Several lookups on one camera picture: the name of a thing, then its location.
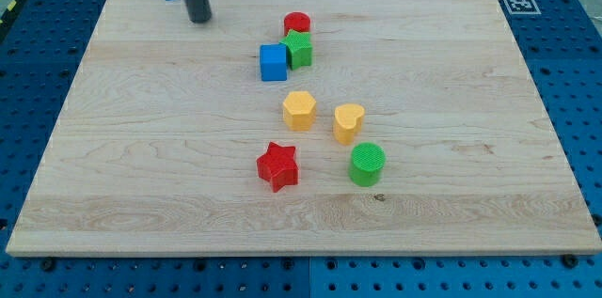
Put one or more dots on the blue cube block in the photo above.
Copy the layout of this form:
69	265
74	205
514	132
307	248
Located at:
273	62

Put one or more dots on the yellow hexagon block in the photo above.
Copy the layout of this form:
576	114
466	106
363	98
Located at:
299	110

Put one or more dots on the red star block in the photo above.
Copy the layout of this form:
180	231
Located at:
278	166

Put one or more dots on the yellow heart block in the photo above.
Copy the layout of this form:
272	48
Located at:
348	121

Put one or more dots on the light wooden board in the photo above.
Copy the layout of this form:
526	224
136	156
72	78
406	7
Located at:
154	150

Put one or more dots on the green cylinder block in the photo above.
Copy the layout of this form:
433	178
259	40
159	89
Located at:
366	164

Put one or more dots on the green star block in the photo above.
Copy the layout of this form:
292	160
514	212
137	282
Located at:
299	49

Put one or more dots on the red cylinder block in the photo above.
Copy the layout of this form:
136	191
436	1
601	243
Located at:
297	21

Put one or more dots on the white fiducial marker tag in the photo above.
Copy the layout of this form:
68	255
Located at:
522	7

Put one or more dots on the yellow black hazard tape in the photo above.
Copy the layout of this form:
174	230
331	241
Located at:
12	11

